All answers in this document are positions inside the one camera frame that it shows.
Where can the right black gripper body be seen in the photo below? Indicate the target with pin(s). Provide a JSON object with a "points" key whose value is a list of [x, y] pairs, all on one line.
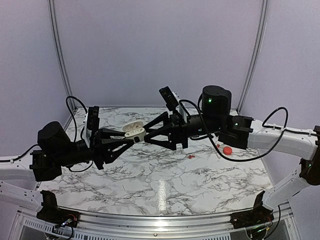
{"points": [[182, 130]]}

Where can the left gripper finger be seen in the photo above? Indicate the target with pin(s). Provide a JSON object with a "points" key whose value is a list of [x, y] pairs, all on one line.
{"points": [[113, 148], [110, 134]]}

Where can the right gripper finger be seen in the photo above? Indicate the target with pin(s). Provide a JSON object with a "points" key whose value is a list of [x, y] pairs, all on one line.
{"points": [[159, 138], [162, 118]]}

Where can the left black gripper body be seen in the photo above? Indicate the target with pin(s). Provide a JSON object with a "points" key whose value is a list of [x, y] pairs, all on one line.
{"points": [[96, 154]]}

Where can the white earbuds charging case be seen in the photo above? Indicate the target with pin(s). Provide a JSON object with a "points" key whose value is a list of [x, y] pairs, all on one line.
{"points": [[134, 131]]}

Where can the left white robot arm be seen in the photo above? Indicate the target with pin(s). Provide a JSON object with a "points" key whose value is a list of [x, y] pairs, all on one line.
{"points": [[54, 150]]}

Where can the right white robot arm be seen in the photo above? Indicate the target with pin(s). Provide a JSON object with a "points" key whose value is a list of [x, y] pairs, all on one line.
{"points": [[213, 118]]}

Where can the red round cap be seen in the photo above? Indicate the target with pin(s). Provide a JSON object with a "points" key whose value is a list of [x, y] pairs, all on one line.
{"points": [[227, 150]]}

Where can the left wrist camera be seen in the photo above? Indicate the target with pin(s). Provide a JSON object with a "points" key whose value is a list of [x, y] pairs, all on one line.
{"points": [[91, 125]]}

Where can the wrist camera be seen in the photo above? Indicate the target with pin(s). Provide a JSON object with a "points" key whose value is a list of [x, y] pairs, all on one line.
{"points": [[91, 125], [171, 99]]}

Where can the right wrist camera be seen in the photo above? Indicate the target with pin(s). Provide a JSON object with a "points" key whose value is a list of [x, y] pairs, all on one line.
{"points": [[171, 99]]}

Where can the aluminium front rail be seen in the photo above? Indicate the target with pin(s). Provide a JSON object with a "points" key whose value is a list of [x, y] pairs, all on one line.
{"points": [[103, 226]]}

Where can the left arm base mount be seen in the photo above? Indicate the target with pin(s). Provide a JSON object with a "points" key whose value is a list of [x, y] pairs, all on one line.
{"points": [[50, 212]]}

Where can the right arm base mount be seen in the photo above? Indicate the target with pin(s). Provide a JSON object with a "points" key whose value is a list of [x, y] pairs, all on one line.
{"points": [[257, 215]]}

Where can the left aluminium frame post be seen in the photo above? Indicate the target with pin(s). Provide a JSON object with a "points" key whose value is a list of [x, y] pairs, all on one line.
{"points": [[58, 47]]}

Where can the aluminium frame post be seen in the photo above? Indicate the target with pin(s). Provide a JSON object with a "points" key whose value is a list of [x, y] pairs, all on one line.
{"points": [[255, 55], [58, 47]]}

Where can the right aluminium frame post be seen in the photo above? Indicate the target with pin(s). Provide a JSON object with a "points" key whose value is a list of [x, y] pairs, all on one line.
{"points": [[255, 55]]}

